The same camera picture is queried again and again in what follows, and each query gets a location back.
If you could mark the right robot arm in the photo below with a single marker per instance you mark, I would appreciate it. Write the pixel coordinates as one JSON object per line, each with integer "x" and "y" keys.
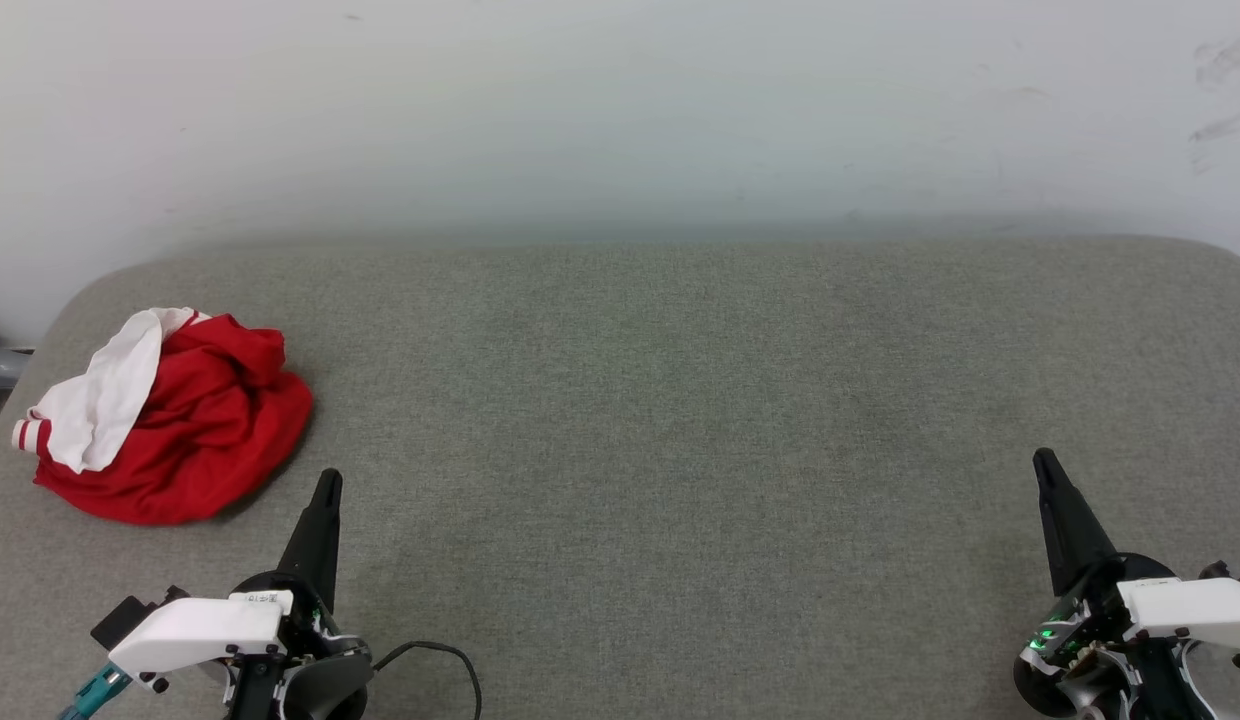
{"x": 1092, "y": 694}

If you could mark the left black wrist camera box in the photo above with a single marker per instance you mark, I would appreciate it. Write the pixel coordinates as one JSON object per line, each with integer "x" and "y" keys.
{"x": 130, "y": 615}

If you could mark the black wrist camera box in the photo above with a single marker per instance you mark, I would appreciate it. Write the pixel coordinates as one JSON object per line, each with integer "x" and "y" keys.
{"x": 130, "y": 615}
{"x": 1230, "y": 575}

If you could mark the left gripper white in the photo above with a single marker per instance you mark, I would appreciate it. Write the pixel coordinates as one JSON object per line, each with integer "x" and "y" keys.
{"x": 200, "y": 630}

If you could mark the red and white jersey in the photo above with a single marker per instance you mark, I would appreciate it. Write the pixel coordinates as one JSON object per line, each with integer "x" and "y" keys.
{"x": 195, "y": 430}

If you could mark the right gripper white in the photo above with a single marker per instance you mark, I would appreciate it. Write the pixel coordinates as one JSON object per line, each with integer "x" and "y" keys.
{"x": 1180, "y": 610}

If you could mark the right black wrist camera box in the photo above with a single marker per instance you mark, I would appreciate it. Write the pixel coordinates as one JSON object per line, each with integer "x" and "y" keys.
{"x": 1230, "y": 575}

